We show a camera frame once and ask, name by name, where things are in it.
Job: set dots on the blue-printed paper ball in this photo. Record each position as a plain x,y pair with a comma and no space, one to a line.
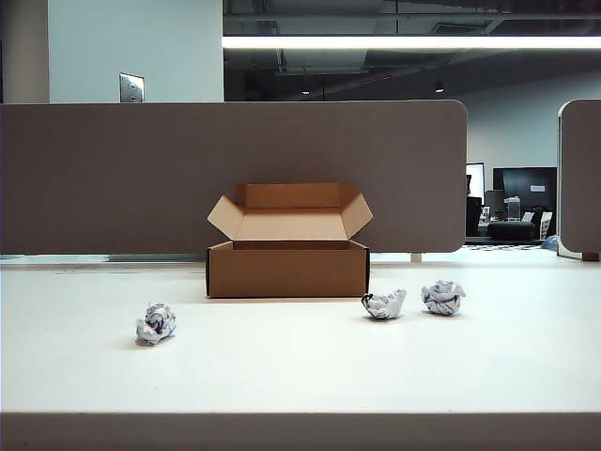
442,298
155,326
386,306

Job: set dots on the open brown cardboard box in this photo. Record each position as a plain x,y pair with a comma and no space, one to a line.
286,275

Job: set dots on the white-framed board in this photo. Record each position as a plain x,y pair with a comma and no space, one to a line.
476,181

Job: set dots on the wide brown desk partition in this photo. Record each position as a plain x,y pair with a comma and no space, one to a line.
117,178

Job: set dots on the small ceiling spot lamp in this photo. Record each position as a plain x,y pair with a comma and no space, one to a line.
439,87

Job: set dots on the long ceiling light strip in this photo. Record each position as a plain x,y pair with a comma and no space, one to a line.
399,42

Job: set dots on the black round ottoman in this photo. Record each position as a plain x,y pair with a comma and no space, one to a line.
511,230

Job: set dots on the large black screen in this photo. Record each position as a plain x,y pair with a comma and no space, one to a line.
526,181

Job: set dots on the blue plastic bag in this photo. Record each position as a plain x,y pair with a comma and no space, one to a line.
551,243

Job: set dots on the narrow brown desk partition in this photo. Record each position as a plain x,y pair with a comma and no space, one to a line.
581,178

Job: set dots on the brown partition foot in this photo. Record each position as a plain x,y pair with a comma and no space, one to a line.
590,256

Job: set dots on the metal wall switch plate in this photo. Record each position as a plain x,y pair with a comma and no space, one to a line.
131,87

